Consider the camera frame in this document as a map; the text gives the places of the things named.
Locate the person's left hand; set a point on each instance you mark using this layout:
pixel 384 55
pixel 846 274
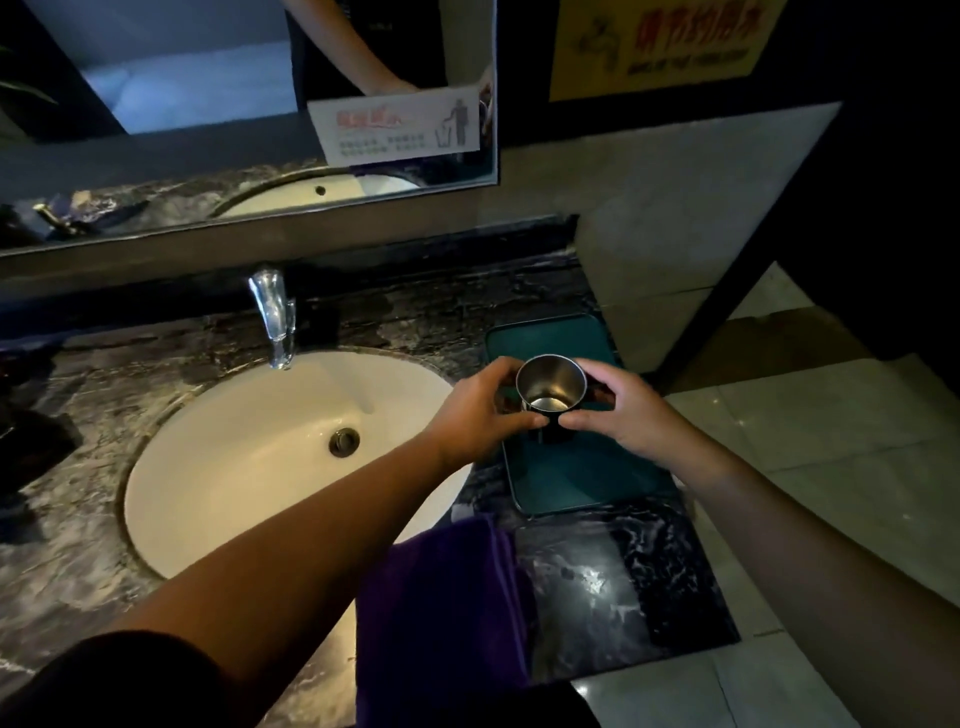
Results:
pixel 465 420

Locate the person's right hand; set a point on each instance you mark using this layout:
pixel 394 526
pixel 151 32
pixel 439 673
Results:
pixel 637 424

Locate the person's right thumb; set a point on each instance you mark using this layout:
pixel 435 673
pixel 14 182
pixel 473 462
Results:
pixel 585 421

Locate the person's left thumb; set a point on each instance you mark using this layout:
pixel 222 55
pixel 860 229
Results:
pixel 521 425

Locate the stainless steel cup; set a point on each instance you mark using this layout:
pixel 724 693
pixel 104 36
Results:
pixel 551 382

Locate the person's left forearm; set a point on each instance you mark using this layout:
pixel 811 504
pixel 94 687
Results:
pixel 300 555

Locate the person's right forearm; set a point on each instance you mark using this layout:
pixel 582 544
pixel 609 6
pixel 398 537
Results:
pixel 825 570

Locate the dark green tray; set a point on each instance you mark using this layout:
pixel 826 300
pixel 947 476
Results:
pixel 585 472

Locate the metal sink drain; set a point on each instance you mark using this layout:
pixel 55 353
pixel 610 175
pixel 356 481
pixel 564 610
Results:
pixel 344 442

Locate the purple towel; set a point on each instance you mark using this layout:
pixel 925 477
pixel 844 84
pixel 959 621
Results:
pixel 442 622

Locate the white oval sink basin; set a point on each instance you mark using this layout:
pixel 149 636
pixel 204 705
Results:
pixel 255 465

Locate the chrome faucet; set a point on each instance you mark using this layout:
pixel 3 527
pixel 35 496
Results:
pixel 274 315

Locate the white notice sticker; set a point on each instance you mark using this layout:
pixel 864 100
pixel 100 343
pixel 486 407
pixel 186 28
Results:
pixel 397 126

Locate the black sleeve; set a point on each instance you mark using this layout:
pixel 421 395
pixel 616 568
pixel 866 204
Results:
pixel 112 686

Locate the yellow wall sign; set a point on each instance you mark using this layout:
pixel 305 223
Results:
pixel 660 45

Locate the wall mirror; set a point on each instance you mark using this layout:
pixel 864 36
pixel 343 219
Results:
pixel 187 112

